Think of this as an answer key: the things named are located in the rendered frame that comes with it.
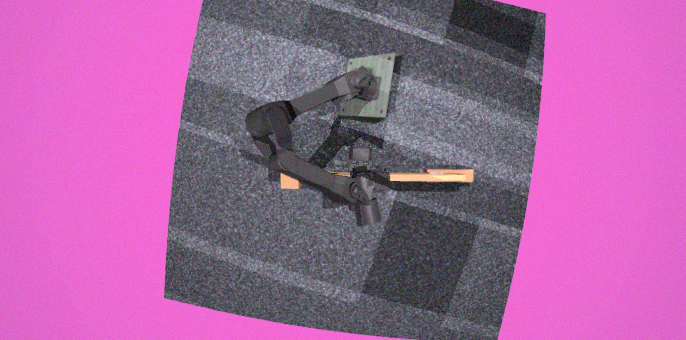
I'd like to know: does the long wooden rail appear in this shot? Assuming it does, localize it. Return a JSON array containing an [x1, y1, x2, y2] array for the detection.
[[330, 172, 466, 181]]

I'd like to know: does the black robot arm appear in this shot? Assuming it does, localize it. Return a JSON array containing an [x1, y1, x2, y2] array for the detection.
[[245, 65, 391, 227]]

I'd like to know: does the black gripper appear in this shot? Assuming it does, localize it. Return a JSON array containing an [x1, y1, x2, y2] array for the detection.
[[349, 147, 371, 211]]

